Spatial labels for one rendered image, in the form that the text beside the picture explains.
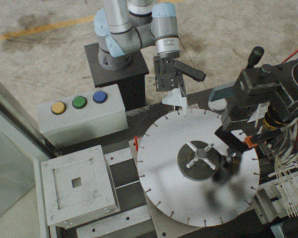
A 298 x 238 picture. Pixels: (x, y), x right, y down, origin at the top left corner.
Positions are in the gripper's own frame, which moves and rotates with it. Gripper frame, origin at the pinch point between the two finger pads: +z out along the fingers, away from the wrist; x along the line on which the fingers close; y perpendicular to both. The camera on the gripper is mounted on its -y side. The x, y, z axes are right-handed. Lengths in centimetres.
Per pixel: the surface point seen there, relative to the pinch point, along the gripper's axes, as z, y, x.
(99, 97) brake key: -9.0, 26.4, -3.6
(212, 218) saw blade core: 23.8, 0.5, 23.3
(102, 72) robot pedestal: -20.7, 26.7, -30.6
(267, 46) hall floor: -38, -112, -132
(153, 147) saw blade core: 6.8, 11.8, 12.0
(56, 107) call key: -7.7, 40.8, -2.7
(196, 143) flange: 7.2, -0.1, 13.4
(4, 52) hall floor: -62, 121, -148
